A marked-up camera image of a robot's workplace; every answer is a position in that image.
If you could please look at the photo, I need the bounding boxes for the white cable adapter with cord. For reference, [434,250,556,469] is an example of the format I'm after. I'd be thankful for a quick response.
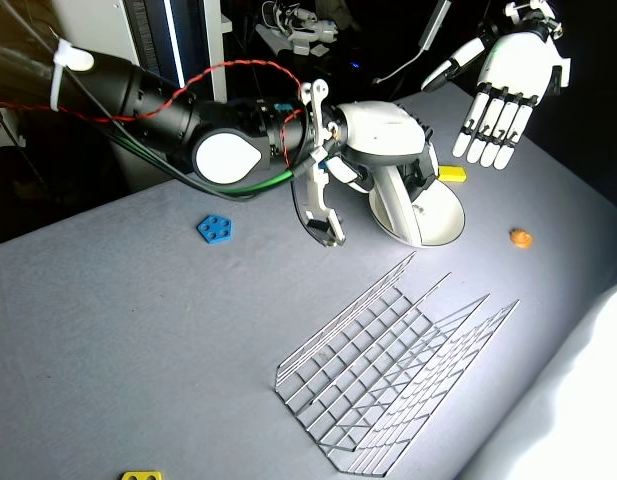
[371,0,453,85]

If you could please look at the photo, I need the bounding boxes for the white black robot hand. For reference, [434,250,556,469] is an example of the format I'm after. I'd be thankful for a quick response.
[323,101,442,247]
[421,30,572,170]

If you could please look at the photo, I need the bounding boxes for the white spare robot hand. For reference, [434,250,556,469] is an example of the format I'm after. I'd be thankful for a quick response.
[256,2,339,57]

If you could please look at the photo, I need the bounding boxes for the red black twisted cable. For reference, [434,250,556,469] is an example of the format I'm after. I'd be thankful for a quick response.
[0,58,310,167]

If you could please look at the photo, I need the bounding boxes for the wire dish rack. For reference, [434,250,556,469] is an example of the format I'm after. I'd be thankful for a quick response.
[274,251,520,475]

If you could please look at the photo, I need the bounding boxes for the white cabinet with blue light strip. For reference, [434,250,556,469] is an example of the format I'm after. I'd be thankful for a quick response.
[50,0,234,194]

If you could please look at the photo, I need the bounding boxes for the orange toy pastry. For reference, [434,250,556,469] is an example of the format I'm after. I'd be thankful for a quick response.
[508,227,534,250]

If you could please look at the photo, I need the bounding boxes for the green cable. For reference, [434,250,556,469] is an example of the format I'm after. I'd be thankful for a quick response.
[207,167,297,195]

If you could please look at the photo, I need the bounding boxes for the blue pentagon block with holes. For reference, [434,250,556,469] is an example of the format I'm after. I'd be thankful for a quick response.
[196,213,235,245]

